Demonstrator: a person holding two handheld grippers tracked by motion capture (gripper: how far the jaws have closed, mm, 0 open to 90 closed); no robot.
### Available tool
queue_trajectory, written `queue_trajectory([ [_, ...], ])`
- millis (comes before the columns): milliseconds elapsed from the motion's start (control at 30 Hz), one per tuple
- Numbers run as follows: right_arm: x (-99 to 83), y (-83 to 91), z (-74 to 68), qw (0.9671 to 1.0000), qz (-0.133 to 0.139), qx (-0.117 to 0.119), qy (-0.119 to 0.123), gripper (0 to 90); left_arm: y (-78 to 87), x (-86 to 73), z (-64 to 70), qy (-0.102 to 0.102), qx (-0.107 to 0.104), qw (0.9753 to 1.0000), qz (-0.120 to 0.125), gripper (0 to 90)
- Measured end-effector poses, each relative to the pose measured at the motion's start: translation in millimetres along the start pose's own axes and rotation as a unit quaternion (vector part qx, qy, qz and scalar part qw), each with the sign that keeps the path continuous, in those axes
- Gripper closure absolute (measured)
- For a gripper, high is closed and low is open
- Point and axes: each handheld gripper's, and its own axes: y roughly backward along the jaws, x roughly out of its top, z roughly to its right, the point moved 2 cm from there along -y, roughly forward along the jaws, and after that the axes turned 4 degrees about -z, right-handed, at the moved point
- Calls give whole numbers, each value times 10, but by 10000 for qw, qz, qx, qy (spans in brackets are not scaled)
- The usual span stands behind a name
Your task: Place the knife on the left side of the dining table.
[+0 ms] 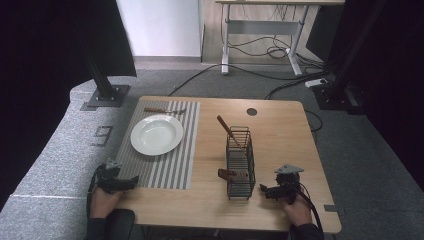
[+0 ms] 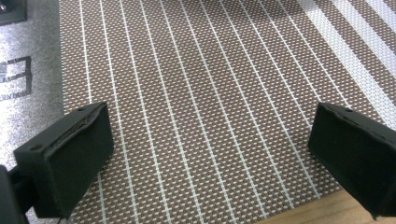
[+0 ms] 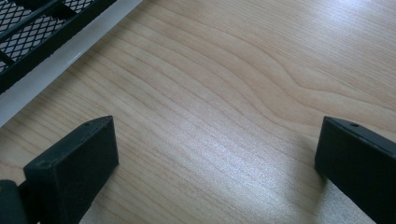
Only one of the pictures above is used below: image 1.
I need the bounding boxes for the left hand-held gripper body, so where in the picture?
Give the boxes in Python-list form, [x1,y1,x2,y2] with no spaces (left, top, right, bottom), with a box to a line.
[94,159,132,195]

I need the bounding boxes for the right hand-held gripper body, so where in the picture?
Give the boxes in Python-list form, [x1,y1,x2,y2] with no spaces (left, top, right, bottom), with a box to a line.
[273,163,305,205]

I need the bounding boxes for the black wire cutlery basket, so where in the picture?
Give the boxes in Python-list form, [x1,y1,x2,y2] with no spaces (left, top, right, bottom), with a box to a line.
[225,125,257,201]

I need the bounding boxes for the short wooden handled utensil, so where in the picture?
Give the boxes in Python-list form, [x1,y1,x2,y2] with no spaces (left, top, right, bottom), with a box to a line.
[217,168,249,184]

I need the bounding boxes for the long wooden handled utensil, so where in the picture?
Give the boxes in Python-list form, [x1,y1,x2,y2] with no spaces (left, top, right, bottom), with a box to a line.
[216,114,244,150]

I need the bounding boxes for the person's left hand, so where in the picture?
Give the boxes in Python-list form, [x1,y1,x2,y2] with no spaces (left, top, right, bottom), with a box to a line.
[89,185,123,220]

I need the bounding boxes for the person's right hand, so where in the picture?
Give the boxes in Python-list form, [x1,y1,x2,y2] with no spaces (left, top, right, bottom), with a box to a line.
[282,193,314,228]

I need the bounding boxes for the grey striped placemat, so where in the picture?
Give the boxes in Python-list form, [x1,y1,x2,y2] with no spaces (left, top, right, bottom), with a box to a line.
[114,99,201,191]

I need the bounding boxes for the grey floor socket plate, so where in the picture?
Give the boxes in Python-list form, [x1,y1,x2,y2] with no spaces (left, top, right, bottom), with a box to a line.
[90,124,114,148]

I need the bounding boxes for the white round plate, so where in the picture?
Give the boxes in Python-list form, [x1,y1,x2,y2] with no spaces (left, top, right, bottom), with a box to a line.
[129,114,185,157]

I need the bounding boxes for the black metal stand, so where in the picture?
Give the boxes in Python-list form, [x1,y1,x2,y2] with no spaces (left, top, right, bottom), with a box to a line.
[312,0,389,116]
[79,39,132,112]

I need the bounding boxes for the white power strip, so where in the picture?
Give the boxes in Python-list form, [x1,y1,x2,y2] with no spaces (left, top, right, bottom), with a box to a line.
[304,77,329,89]

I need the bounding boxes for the black curtain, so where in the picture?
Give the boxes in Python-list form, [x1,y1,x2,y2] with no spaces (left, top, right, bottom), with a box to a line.
[0,0,138,212]
[305,0,424,184]

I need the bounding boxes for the white legged background desk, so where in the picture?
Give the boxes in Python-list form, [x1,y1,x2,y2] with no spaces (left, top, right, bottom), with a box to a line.
[215,0,346,77]

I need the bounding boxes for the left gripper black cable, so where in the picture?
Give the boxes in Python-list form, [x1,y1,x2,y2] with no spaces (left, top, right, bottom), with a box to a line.
[85,164,104,220]

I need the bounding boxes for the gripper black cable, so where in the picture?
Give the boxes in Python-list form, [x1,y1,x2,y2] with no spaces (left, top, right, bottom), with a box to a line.
[290,181,324,233]
[85,164,104,220]

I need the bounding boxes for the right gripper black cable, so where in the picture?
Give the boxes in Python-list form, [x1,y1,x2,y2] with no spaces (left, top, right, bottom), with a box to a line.
[290,181,324,233]

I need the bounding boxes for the looped black floor cable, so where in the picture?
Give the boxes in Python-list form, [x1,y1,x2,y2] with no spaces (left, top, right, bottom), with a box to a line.
[303,108,324,133]

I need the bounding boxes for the wooden-handled knife on placemat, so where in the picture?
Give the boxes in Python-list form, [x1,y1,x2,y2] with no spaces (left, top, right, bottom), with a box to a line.
[143,106,188,115]

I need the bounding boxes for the thick black floor cable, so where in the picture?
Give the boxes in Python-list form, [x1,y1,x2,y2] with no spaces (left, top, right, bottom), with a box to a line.
[264,70,331,101]

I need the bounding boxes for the long black floor cable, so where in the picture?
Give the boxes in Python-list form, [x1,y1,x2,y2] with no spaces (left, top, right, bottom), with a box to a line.
[167,63,329,98]

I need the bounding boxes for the tangle of cables under desk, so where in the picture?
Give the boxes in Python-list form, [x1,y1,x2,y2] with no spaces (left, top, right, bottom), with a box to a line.
[219,3,326,73]

